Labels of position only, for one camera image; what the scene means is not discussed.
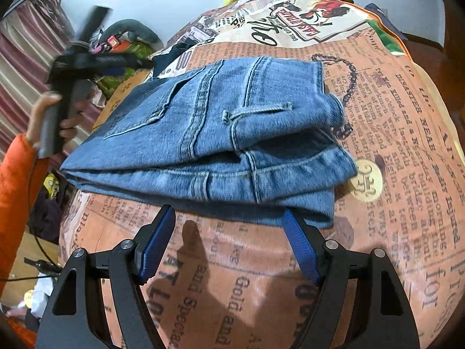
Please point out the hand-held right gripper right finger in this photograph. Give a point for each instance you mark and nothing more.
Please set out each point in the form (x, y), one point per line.
(301, 247)

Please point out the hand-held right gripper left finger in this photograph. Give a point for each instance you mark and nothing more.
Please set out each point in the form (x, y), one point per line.
(156, 243)

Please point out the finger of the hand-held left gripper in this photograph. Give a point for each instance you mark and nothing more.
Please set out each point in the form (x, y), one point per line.
(116, 63)

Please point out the blue denim pants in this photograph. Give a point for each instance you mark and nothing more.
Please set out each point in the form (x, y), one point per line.
(203, 127)

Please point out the person's left forearm orange sleeve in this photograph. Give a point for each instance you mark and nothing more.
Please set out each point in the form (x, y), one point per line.
(14, 196)

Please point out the person's left hand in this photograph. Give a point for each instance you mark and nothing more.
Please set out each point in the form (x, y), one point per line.
(43, 111)

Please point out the flat orange box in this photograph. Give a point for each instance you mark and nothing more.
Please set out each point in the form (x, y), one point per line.
(118, 43)

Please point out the green fabric storage box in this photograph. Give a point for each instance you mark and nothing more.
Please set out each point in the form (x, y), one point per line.
(135, 49)

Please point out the grey long pillow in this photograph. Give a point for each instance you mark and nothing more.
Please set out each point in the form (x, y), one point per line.
(134, 29)

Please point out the black folded garment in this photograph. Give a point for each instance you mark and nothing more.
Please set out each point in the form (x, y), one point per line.
(173, 57)

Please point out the striped red curtain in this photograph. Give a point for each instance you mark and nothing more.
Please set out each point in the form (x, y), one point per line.
(25, 43)

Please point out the dark purple cloth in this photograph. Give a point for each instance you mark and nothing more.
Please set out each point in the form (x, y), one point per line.
(47, 212)

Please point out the dark blue cloth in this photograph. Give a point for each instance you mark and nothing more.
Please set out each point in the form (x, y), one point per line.
(383, 18)

